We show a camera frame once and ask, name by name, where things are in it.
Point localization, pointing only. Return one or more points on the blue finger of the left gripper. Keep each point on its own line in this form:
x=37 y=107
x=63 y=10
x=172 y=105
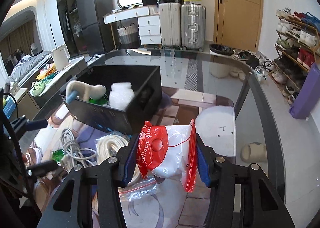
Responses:
x=36 y=125
x=41 y=169

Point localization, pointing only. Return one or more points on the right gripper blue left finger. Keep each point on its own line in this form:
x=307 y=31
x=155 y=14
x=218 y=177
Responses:
x=127 y=161

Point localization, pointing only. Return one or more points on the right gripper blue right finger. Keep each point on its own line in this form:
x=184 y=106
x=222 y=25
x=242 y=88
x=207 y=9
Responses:
x=204 y=161

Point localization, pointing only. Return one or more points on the red white balloon glue bag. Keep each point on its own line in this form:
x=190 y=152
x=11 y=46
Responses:
x=169 y=152

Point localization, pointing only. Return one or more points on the white plush toy blue hat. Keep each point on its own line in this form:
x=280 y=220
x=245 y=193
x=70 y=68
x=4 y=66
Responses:
x=83 y=91

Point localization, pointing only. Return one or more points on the green white snack packet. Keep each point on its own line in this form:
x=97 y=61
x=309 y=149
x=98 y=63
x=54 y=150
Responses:
x=103 y=101

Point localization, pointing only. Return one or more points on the white foam wrap piece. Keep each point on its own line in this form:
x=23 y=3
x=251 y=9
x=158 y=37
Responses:
x=121 y=95

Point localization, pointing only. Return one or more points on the grey side cabinet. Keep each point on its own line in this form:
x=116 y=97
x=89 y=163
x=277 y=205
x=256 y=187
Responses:
x=29 y=105

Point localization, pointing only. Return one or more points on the beige slipper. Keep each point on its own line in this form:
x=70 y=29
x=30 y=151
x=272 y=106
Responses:
x=253 y=153

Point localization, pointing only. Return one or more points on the bed with grey bedding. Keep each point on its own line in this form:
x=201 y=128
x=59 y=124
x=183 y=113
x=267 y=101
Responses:
x=27 y=66

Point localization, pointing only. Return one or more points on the black cardboard box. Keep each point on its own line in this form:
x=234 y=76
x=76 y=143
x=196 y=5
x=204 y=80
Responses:
x=146 y=84

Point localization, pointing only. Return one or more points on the white electric kettle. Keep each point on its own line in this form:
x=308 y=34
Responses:
x=60 y=57

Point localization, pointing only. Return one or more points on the striped woven basket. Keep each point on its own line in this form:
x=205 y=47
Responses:
x=128 y=36

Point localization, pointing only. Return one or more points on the purple bag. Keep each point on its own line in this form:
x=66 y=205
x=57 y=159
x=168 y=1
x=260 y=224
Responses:
x=308 y=95

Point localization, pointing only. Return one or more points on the white drawer desk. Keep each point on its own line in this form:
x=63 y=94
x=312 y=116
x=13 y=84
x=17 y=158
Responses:
x=148 y=22

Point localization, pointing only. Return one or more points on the black refrigerator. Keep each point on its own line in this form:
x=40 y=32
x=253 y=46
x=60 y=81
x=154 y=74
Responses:
x=97 y=35

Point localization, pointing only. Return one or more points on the dark glass wardrobe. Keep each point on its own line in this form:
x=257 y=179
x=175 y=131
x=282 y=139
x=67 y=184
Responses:
x=71 y=27

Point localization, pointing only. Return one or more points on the white suitcase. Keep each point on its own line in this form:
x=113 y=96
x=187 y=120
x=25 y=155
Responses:
x=170 y=23

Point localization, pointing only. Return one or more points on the silver suitcase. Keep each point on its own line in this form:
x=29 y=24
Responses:
x=193 y=26

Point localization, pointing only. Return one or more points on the shoe rack with shoes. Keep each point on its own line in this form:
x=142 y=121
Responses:
x=297 y=47

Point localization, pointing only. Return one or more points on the wooden door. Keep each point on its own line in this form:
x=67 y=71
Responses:
x=238 y=23

